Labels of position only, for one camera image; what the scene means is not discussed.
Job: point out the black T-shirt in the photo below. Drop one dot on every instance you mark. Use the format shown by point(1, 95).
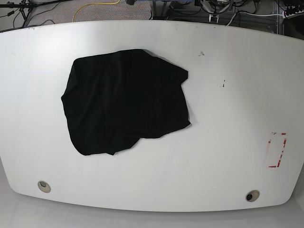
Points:
point(113, 100)

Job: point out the white power strip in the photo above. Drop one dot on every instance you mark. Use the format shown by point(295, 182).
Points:
point(293, 12)

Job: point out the red tape rectangle marking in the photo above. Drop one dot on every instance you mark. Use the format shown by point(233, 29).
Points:
point(275, 149)

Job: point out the black tripod stand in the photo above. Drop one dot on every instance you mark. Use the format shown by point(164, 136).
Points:
point(24, 8)

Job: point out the right table cable grommet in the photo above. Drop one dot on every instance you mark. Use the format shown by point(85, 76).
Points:
point(252, 196)

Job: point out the table cable grommet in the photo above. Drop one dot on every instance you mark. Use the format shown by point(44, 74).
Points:
point(44, 186)
point(252, 196)

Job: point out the left table cable grommet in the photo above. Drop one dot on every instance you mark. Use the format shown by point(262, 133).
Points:
point(44, 186)

